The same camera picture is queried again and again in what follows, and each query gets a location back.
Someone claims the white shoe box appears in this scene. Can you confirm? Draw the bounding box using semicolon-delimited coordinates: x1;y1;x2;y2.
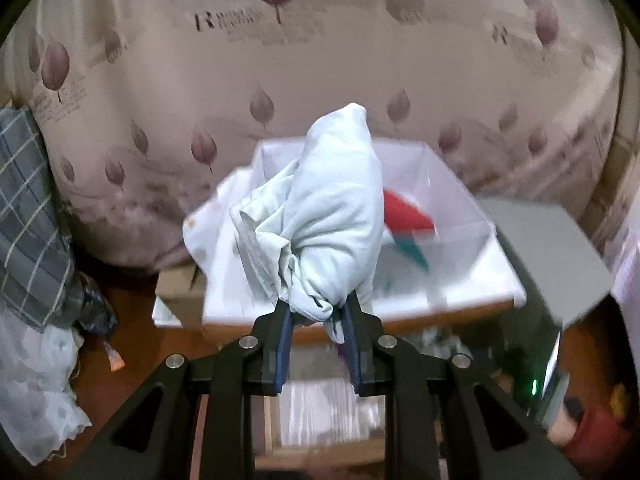
245;135;521;311

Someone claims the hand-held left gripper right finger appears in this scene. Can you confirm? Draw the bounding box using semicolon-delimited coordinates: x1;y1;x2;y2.
342;294;576;480

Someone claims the red underwear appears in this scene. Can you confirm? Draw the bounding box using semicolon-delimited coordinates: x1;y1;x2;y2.
382;189;436;243

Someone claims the dark blue snack bag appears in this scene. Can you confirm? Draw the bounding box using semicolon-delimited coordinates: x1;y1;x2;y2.
75;272;118;336

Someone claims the brown cardboard box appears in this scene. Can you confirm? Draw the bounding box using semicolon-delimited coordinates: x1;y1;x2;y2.
157;260;208;331

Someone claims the white lace cloth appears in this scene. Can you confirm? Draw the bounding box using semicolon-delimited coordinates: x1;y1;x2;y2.
0;310;93;466

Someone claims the white cardboard sheet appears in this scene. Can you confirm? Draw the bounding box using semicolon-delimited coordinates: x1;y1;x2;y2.
151;294;203;330

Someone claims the wooden drawer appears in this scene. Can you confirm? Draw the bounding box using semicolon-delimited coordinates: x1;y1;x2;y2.
192;330;506;471

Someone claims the pale mint underwear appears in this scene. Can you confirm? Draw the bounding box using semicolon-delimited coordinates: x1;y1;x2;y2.
229;102;385;346

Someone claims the grey plaid cloth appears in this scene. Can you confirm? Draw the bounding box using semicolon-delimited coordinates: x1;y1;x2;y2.
0;107;83;331

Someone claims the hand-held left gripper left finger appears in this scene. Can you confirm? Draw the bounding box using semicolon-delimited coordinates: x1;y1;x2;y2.
65;305;293;480

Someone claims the red cloth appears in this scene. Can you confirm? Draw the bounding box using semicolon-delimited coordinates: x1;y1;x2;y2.
570;407;636;466

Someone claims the teal underwear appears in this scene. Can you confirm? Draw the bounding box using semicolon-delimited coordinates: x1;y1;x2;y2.
385;232;432;277

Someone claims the orange wrapper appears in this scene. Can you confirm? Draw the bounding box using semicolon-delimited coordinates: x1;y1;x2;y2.
104;342;126;373

